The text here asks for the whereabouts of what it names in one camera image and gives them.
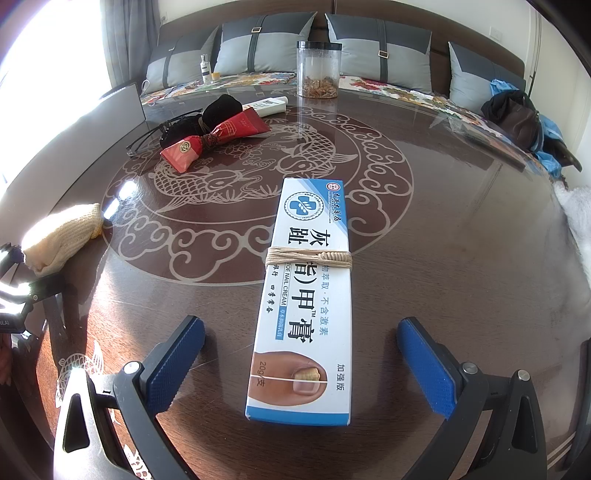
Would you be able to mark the clear plastic jar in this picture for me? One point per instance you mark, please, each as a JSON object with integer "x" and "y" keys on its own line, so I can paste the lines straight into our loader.
{"x": 318, "y": 69}

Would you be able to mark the tied red packets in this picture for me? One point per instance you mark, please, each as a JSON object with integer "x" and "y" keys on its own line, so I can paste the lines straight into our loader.
{"x": 184, "y": 150}

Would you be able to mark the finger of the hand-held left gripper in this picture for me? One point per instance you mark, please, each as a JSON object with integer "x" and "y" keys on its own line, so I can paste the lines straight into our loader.
{"x": 116, "y": 199}

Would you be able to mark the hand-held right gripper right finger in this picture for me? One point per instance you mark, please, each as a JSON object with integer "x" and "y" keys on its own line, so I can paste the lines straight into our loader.
{"x": 427, "y": 364}

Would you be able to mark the dark brown bag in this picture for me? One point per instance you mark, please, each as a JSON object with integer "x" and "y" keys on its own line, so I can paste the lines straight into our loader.
{"x": 512, "y": 115}

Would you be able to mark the small white bottle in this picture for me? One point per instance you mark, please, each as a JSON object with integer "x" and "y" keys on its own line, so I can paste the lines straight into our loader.
{"x": 205, "y": 69}

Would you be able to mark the white tube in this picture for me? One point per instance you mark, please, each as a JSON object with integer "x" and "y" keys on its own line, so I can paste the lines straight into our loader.
{"x": 268, "y": 107}

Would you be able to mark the black sock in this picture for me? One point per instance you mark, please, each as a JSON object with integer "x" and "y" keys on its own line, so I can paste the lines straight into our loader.
{"x": 221, "y": 110}

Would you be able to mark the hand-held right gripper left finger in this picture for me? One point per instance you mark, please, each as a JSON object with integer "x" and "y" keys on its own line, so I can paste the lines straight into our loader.
{"x": 178, "y": 364}

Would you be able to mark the dark wooden desktop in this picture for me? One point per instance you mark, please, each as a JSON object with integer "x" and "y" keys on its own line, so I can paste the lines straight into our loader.
{"x": 438, "y": 254}

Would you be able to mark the white fluffy cloth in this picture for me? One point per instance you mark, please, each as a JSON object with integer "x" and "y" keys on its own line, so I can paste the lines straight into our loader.
{"x": 577, "y": 212}

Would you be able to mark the grey flat panel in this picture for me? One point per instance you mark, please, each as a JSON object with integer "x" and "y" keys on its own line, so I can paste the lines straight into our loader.
{"x": 124, "y": 106}

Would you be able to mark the black eyeglasses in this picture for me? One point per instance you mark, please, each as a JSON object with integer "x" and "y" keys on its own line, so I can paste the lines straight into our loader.
{"x": 138, "y": 143}

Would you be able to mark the cream knitted sock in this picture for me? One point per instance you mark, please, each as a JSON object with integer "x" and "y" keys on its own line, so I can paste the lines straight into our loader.
{"x": 60, "y": 240}

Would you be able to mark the white and blue ointment box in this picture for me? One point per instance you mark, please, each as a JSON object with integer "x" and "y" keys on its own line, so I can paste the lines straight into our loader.
{"x": 304, "y": 286}

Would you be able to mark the grey curtain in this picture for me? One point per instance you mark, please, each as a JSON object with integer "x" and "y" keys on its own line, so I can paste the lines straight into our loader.
{"x": 134, "y": 37}

